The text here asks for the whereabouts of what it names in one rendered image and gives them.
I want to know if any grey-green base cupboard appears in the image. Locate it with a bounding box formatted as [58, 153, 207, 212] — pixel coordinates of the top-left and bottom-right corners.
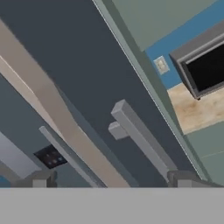
[183, 120, 224, 188]

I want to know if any white wall socket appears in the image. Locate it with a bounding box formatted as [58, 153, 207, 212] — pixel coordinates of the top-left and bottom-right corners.
[153, 55, 171, 75]

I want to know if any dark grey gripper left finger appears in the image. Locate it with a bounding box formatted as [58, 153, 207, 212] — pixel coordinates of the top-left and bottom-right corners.
[11, 169, 58, 188]

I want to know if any grey-green fridge housing panel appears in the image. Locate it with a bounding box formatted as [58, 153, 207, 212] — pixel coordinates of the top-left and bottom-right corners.
[92, 0, 214, 186]

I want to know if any grey-green wall cupboard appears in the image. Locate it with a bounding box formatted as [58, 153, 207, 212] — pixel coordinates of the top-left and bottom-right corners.
[111, 0, 221, 53]

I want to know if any beige fridge inner frame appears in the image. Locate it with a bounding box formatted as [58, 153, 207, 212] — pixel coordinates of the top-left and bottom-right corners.
[0, 18, 131, 188]

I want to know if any dark grey fridge door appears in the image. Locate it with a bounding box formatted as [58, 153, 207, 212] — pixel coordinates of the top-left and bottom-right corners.
[0, 0, 203, 188]

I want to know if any grey microwave oven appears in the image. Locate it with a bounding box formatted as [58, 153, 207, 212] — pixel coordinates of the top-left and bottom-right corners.
[169, 20, 224, 102]

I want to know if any grey fridge door handle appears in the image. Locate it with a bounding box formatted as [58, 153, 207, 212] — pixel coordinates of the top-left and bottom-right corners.
[108, 99, 179, 184]

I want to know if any grey freezer door handle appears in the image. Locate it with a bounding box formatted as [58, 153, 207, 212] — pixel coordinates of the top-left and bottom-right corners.
[38, 125, 107, 188]

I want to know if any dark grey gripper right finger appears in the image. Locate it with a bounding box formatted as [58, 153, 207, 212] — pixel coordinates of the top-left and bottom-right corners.
[167, 170, 223, 188]

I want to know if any dark grey freezer door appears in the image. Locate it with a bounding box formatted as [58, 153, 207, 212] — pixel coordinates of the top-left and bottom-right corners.
[0, 73, 101, 188]

